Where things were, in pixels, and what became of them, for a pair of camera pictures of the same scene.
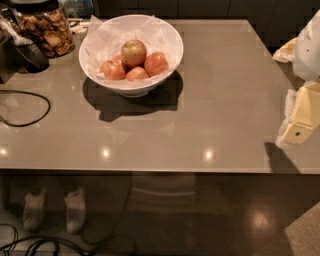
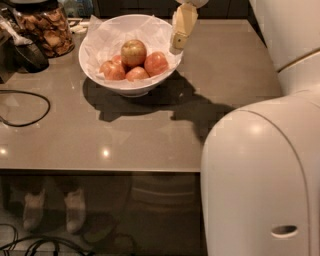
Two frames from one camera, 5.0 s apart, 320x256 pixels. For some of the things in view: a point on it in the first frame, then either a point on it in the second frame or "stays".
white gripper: [308, 53] to [195, 2]
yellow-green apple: [133, 53] stays
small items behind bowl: [78, 27] stays
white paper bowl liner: [105, 38] stays
